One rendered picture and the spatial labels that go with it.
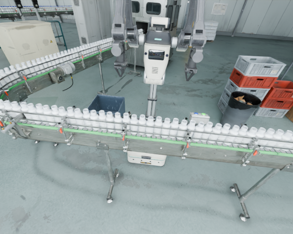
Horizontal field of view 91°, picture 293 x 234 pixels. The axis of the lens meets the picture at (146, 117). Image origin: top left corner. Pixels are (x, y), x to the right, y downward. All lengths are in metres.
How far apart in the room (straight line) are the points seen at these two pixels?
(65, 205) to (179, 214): 1.26
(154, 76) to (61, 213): 1.73
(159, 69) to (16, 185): 2.14
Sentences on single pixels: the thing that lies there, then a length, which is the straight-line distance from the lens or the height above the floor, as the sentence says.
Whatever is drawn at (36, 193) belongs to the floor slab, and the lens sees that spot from 2.27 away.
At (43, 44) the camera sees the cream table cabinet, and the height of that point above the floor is 0.72.
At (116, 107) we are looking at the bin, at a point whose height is 0.80.
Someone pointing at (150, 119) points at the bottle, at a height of 1.16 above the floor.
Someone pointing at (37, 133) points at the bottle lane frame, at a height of 0.92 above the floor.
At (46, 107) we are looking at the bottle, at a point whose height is 1.16.
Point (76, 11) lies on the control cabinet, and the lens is 6.94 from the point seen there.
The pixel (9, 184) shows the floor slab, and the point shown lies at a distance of 2.51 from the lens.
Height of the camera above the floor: 1.81
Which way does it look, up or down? 40 degrees down
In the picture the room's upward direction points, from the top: 4 degrees clockwise
